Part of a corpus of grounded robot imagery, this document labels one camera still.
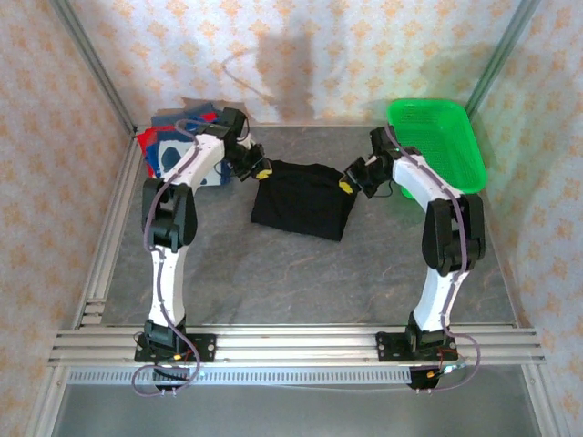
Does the red folded t-shirt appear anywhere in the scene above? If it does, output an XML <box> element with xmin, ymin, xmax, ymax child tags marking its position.
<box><xmin>136</xmin><ymin>127</ymin><xmax>160</xmax><ymax>158</ymax></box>

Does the green plastic basket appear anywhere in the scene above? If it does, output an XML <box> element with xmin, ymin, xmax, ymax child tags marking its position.
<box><xmin>385</xmin><ymin>98</ymin><xmax>489</xmax><ymax>200</ymax></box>

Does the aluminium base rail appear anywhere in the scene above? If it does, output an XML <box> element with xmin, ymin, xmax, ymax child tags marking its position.
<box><xmin>47</xmin><ymin>324</ymin><xmax>547</xmax><ymax>366</ymax></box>

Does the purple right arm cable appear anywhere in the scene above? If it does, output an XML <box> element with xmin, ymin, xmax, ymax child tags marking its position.
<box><xmin>384</xmin><ymin>125</ymin><xmax>484</xmax><ymax>395</ymax></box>

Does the blue cartoon print t-shirt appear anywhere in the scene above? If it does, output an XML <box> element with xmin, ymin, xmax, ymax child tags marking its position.
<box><xmin>148</xmin><ymin>129</ymin><xmax>238</xmax><ymax>188</ymax></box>

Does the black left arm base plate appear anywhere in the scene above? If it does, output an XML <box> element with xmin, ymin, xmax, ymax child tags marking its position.
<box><xmin>134</xmin><ymin>333</ymin><xmax>218</xmax><ymax>364</ymax></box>

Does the aluminium frame post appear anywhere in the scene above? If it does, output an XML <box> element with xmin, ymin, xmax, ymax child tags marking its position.
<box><xmin>47</xmin><ymin>0</ymin><xmax>138</xmax><ymax>134</ymax></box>
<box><xmin>455</xmin><ymin>0</ymin><xmax>543</xmax><ymax>132</ymax></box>

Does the slate blue folded t-shirt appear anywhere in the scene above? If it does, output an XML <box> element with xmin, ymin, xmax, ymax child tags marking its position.
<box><xmin>151</xmin><ymin>102</ymin><xmax>224</xmax><ymax>131</ymax></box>

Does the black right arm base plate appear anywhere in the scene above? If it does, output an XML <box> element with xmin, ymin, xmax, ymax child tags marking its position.
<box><xmin>375</xmin><ymin>330</ymin><xmax>457</xmax><ymax>363</ymax></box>

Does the black t-shirt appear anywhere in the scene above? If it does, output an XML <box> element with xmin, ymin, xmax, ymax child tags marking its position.
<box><xmin>251</xmin><ymin>158</ymin><xmax>357</xmax><ymax>242</ymax></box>

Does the aluminium side rail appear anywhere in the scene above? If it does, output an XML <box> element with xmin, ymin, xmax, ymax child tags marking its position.
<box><xmin>72</xmin><ymin>131</ymin><xmax>143</xmax><ymax>330</ymax></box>

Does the grey slotted cable duct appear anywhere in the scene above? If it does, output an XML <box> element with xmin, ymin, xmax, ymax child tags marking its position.
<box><xmin>67</xmin><ymin>367</ymin><xmax>414</xmax><ymax>386</ymax></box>

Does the aluminium frame leg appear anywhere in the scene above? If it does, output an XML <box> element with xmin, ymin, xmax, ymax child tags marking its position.
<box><xmin>26</xmin><ymin>363</ymin><xmax>70</xmax><ymax>437</ymax></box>
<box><xmin>520</xmin><ymin>363</ymin><xmax>560</xmax><ymax>437</ymax></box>

